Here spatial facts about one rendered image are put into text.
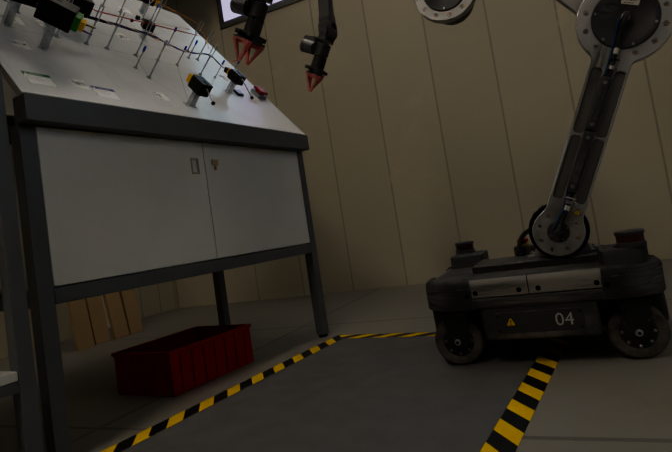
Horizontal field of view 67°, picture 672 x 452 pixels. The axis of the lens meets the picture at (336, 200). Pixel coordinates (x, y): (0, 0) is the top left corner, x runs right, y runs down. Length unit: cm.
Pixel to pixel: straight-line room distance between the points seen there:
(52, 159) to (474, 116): 261
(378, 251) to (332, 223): 40
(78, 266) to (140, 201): 26
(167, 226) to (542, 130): 243
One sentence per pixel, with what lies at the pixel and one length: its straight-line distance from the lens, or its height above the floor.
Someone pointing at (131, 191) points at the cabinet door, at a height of 63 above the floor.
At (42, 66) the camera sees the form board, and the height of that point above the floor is 98.
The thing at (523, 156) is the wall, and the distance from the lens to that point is 338.
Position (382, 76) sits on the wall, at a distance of 365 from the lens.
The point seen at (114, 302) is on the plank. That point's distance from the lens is 342.
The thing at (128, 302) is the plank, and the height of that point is 19.
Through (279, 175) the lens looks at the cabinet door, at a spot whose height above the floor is 69.
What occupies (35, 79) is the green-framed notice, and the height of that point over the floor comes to 92.
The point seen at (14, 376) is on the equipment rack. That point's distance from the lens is 132.
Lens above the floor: 43
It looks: 4 degrees up
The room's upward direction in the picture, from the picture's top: 9 degrees counter-clockwise
